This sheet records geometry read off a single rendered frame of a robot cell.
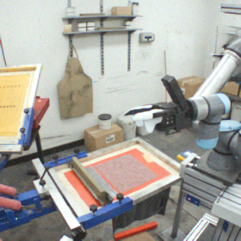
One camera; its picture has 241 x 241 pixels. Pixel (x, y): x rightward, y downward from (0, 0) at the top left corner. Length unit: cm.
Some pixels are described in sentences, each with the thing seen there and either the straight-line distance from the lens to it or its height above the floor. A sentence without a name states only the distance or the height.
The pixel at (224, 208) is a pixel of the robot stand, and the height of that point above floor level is 117.
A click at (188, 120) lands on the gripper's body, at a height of 163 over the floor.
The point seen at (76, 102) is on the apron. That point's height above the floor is 75.
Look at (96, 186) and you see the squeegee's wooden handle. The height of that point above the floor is 106.
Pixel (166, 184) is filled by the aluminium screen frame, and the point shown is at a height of 99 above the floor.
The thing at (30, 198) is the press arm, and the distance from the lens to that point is 138.
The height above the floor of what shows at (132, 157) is 96.
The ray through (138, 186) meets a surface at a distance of 151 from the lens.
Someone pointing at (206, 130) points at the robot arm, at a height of 158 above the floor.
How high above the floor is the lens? 193
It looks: 25 degrees down
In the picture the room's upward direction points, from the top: straight up
